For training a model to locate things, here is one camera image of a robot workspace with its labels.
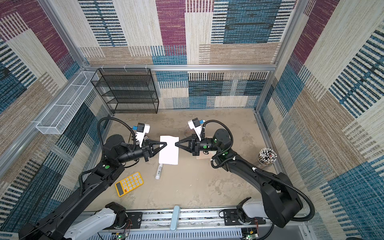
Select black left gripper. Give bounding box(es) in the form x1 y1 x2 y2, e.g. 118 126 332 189
116 140 166 166

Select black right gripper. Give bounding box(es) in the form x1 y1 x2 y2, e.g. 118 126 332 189
175 133 221 156

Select white letter paper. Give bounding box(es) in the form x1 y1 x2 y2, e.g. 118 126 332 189
159 136 179 165

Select pink envelope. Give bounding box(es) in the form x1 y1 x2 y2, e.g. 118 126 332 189
196 152 215 161

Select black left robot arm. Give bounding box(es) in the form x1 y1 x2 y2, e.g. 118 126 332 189
19 135 167 240

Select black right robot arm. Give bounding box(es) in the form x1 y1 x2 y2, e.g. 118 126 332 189
175 118 316 228

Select yellow calculator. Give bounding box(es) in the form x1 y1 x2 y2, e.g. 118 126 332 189
115 172 144 197

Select black mesh shelf rack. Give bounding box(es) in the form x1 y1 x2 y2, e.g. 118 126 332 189
91 68 159 114

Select pencil holder with pencils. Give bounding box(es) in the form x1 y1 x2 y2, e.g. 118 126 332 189
258 148 278 167

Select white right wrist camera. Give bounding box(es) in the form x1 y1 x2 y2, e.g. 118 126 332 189
188 118 205 141

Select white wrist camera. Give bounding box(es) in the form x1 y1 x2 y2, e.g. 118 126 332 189
133 123 150 147
188 118 205 141

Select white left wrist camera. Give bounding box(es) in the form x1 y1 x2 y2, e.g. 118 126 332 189
133 123 150 147

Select light blue handle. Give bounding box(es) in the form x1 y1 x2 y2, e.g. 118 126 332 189
170 206 181 232

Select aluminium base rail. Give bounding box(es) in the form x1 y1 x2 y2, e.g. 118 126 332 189
59 206 313 240

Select white wire basket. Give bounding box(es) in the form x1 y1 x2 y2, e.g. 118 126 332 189
36 71 95 135

